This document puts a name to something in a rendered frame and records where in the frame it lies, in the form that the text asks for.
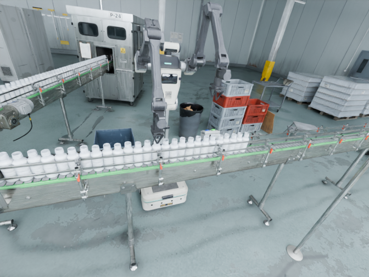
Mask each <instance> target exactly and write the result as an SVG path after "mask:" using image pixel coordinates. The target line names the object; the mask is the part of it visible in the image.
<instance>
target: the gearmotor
mask: <svg viewBox="0 0 369 277"><path fill-rule="evenodd" d="M33 108H34V104H33V102H32V101H31V100H29V99H27V98H21V99H19V100H17V101H14V102H11V103H9V104H6V105H4V107H3V110H0V131H3V129H10V130H11V129H13V128H15V127H17V126H18V125H20V121H19V118H18V117H19V116H21V115H29V119H30V122H31V129H32V121H31V118H30V112H32V109H33ZM31 129H30V130H29V131H28V132H27V133H26V134H28V133H29V132H30V131H31ZM26 134H25V135H26ZM25 135H23V136H25ZM23 136H22V137H23ZM22 137H20V138H22ZM20 138H18V139H20ZM18 139H16V140H18ZM13 141H15V140H13Z"/></svg>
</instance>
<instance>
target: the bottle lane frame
mask: <svg viewBox="0 0 369 277"><path fill-rule="evenodd" d="M362 139H363V137H361V138H353V139H347V140H346V141H344V140H343V141H342V142H341V143H338V145H337V147H336V148H335V151H334V152H333V154H338V153H344V152H350V151H354V148H353V145H354V144H355V142H356V141H357V143H356V144H357V145H359V143H360V142H361V140H362ZM337 142H338V141H332V142H325V143H317V144H314V146H313V145H311V146H310V148H307V150H306V151H305V153H304V155H305V156H304V157H303V158H302V159H303V160H304V159H310V158H316V157H322V156H328V155H329V152H331V149H330V145H331V148H332V149H333V147H334V146H335V145H336V143H337ZM357 145H355V146H354V147H355V148H356V147H357ZM360 146H361V147H359V148H358V150H360V149H366V148H369V137H368V138H367V139H366V140H365V139H364V141H363V143H362V144H361V145H360ZM305 147H306V145H303V146H295V147H288V148H280V149H276V151H274V150H273V151H272V153H271V154H269V156H268V158H267V163H266V166H270V165H276V164H282V163H285V162H286V161H287V159H288V158H289V157H292V156H295V160H294V161H298V158H299V157H298V156H297V154H298V153H299V150H300V149H301V151H300V153H303V151H304V149H305ZM328 149H329V150H328ZM327 150H328V151H329V152H328V151H327ZM267 153H268V150H267V151H260V152H257V151H256V152H252V153H250V152H249V153H244V154H237V155H230V156H227V158H224V160H223V161H222V163H221V166H220V168H221V171H220V174H226V173H232V172H236V171H242V170H248V169H254V168H260V167H261V165H262V163H261V159H262V156H263V154H265V156H264V159H265V158H266V155H267ZM220 158H221V157H216V158H214V157H213V158H208V159H199V160H192V161H190V160H189V161H187V162H186V161H184V162H179V163H175V162H174V163H171V164H170V163H169V164H164V165H163V168H162V178H163V181H162V183H163V185H165V184H170V183H175V182H180V181H186V180H192V179H198V178H204V177H208V176H214V175H216V172H217V170H216V166H217V161H220ZM80 177H81V181H82V186H83V189H85V183H84V181H85V180H87V182H88V184H87V186H88V187H89V190H88V191H87V195H88V198H91V197H97V196H102V195H108V194H112V193H118V192H120V186H121V185H122V184H126V183H130V182H134V183H135V184H136V189H142V188H146V187H152V186H158V182H159V179H158V178H159V165H156V166H154V165H153V166H151V167H148V166H147V167H143V168H142V166H141V167H140V168H136V167H135V168H134V169H129V168H128V169H127V170H123V169H122V170H119V171H117V170H116V171H112V172H110V171H109V172H107V173H104V172H102V173H99V174H97V173H95V174H91V175H90V174H89V173H88V175H83V176H82V175H81V176H80ZM0 192H1V194H2V196H3V197H4V199H6V198H12V200H11V201H10V203H9V204H8V206H7V207H8V209H4V212H3V213H6V212H13V211H16V210H23V209H29V208H35V207H40V206H47V205H50V204H57V203H63V202H69V201H74V200H81V199H82V195H81V191H80V187H79V183H78V181H77V179H75V177H74V176H73V177H70V178H67V177H65V178H63V179H59V177H58V178H57V179H55V180H51V179H49V180H47V181H42V180H41V181H39V182H33V181H32V182H31V183H27V184H25V183H24V182H23V184H18V185H16V184H14V185H11V186H6V185H4V186H3V187H0Z"/></svg>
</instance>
